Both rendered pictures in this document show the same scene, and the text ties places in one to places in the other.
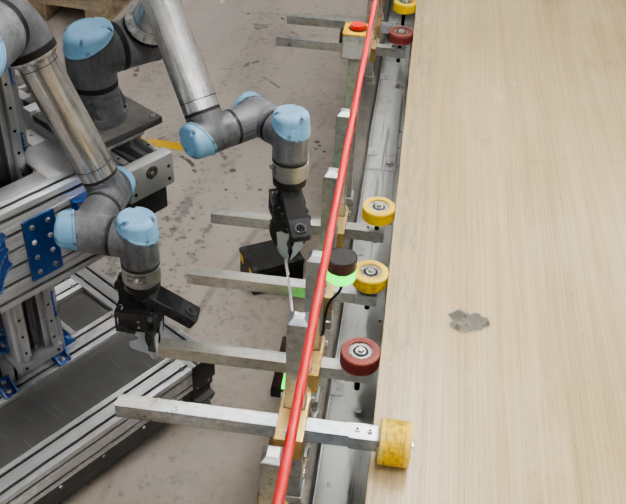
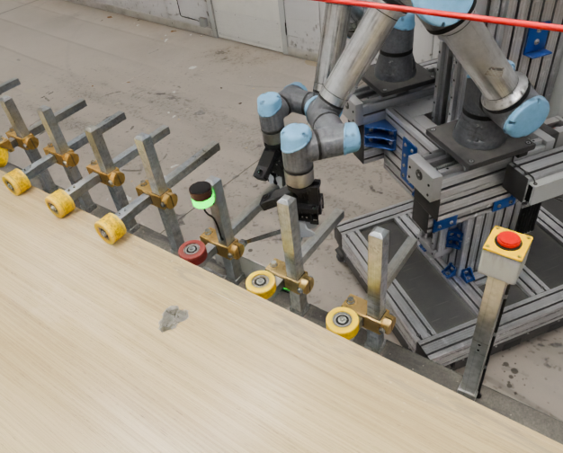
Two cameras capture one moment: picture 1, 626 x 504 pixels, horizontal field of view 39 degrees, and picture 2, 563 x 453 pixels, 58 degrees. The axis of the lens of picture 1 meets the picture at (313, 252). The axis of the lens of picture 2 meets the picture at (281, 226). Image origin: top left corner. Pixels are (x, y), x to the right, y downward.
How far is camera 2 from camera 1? 229 cm
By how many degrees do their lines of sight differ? 85
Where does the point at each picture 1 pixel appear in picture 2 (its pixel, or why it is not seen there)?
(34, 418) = not seen: hidden behind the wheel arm
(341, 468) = not seen: hidden behind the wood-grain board
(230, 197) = not seen: outside the picture
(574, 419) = (53, 334)
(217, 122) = (314, 105)
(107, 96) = (464, 117)
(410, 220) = (311, 337)
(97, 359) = (447, 295)
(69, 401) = (411, 275)
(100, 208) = (294, 93)
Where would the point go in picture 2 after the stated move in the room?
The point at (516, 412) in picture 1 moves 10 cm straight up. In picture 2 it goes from (86, 306) to (72, 281)
